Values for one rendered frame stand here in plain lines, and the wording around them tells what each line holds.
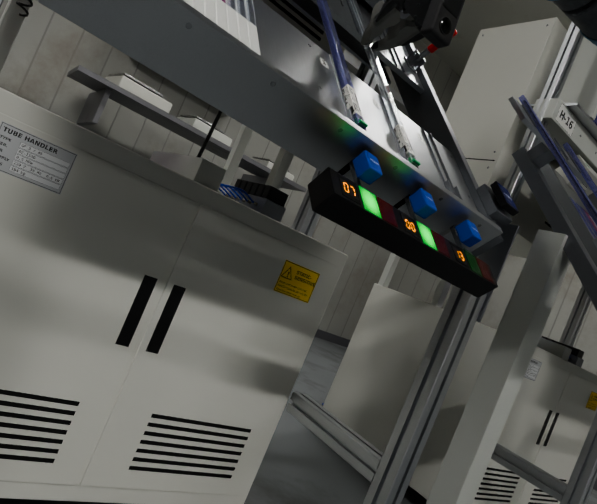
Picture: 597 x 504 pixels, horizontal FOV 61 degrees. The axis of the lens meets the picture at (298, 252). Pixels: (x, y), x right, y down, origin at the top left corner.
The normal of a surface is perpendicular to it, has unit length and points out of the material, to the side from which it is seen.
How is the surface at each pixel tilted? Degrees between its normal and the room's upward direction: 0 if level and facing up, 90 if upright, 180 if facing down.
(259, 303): 90
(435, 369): 90
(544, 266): 90
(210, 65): 135
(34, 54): 90
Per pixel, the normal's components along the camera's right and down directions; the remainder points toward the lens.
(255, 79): 0.12, 0.80
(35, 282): 0.55, 0.21
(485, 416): -0.73, -0.33
